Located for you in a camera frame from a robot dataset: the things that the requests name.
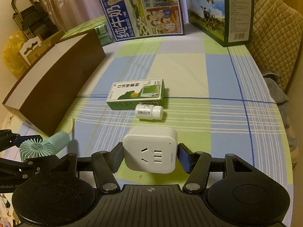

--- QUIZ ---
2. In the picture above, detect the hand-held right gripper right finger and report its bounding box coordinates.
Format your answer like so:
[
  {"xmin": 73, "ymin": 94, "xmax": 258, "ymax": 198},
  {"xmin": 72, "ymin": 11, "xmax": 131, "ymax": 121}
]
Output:
[{"xmin": 177, "ymin": 143, "xmax": 256, "ymax": 192}]

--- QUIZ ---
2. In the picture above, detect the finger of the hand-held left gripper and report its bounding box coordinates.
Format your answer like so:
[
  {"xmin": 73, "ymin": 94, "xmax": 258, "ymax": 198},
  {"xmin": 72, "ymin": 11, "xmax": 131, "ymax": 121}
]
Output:
[
  {"xmin": 0, "ymin": 155, "xmax": 61, "ymax": 179},
  {"xmin": 0, "ymin": 130, "xmax": 43, "ymax": 152}
]

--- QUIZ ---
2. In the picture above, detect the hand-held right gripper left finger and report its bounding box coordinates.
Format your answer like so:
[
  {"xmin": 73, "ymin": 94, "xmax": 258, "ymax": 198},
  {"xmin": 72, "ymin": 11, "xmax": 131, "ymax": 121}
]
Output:
[{"xmin": 48, "ymin": 144, "xmax": 123, "ymax": 192}]

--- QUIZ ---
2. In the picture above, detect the white socket adapter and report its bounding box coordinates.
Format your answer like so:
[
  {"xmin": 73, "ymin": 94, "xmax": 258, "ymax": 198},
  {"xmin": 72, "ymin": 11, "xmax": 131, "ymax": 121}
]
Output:
[{"xmin": 122, "ymin": 126, "xmax": 178, "ymax": 174}]

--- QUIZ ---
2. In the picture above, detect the mint green handheld fan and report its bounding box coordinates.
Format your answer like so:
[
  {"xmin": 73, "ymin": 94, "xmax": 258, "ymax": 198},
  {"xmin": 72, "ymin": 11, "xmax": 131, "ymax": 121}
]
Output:
[{"xmin": 19, "ymin": 131, "xmax": 71, "ymax": 163}]

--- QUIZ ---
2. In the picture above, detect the brown cardboard box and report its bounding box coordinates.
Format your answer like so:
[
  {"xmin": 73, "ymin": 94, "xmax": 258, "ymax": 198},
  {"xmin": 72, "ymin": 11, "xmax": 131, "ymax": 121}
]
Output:
[{"xmin": 2, "ymin": 30, "xmax": 106, "ymax": 138}]

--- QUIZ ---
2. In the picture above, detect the small white pill bottle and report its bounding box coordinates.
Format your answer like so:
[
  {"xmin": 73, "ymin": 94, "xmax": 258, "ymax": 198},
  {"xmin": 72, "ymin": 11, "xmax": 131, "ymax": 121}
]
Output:
[{"xmin": 135, "ymin": 103, "xmax": 164, "ymax": 120}]

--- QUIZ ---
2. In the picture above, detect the green and white medicine box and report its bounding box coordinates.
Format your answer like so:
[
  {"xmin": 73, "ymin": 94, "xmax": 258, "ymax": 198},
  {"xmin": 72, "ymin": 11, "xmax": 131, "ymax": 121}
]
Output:
[{"xmin": 106, "ymin": 78, "xmax": 166, "ymax": 110}]

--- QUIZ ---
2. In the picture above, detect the plaid tablecloth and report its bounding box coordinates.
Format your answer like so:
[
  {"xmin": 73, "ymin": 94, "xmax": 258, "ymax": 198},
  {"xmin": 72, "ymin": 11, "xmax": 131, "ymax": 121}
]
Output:
[{"xmin": 14, "ymin": 32, "xmax": 296, "ymax": 185}]

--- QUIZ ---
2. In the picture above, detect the yellow plastic bag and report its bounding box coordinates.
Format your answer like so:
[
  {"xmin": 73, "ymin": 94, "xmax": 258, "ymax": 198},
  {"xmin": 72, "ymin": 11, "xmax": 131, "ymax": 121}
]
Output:
[{"xmin": 3, "ymin": 30, "xmax": 31, "ymax": 78}]

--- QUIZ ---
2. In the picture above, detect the grey cloth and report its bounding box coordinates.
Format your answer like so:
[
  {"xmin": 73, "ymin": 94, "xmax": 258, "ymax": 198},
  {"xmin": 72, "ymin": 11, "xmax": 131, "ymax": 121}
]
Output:
[{"xmin": 262, "ymin": 72, "xmax": 300, "ymax": 163}]

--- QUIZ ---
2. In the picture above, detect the small green carton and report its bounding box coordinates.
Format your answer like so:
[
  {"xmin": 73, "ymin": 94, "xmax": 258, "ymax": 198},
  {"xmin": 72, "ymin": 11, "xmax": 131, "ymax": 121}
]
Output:
[{"xmin": 93, "ymin": 24, "xmax": 112, "ymax": 46}]

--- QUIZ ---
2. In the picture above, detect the green flat package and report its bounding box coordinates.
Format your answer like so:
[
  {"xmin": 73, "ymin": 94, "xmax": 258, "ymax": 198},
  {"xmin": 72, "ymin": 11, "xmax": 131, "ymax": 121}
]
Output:
[{"xmin": 60, "ymin": 16, "xmax": 107, "ymax": 39}]

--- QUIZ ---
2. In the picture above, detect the green cow print milk box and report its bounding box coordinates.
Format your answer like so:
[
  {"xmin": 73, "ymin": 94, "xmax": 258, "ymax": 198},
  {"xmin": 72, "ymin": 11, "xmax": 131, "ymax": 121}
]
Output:
[{"xmin": 183, "ymin": 0, "xmax": 255, "ymax": 47}]

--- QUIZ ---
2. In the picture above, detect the beige quilted cushion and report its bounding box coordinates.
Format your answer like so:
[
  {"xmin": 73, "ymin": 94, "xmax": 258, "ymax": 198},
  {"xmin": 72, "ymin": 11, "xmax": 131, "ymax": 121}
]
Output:
[{"xmin": 246, "ymin": 0, "xmax": 303, "ymax": 93}]

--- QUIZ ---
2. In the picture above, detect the blue illustrated milk carton box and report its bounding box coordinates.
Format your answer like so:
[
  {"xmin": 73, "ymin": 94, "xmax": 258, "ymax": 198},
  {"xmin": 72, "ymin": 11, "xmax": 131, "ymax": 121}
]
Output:
[{"xmin": 98, "ymin": 0, "xmax": 185, "ymax": 43}]

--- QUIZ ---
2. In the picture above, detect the cardboard carton with handle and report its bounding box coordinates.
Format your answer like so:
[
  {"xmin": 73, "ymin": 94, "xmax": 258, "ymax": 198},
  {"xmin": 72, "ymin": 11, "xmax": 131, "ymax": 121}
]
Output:
[{"xmin": 18, "ymin": 36, "xmax": 49, "ymax": 65}]

